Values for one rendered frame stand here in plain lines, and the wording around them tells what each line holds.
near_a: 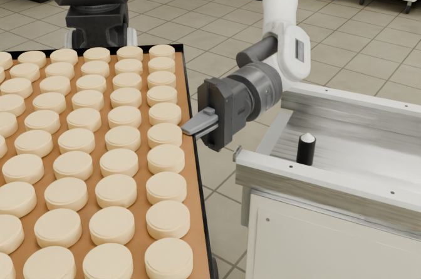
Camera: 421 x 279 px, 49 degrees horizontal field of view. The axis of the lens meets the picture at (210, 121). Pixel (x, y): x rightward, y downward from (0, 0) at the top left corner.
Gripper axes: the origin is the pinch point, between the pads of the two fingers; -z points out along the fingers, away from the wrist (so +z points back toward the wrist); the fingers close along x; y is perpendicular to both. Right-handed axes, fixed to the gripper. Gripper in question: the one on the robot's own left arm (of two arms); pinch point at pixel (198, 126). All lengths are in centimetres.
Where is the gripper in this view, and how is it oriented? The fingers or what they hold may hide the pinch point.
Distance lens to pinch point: 72.2
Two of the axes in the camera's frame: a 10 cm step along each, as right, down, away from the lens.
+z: 6.3, -4.2, 6.5
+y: 7.8, 3.4, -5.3
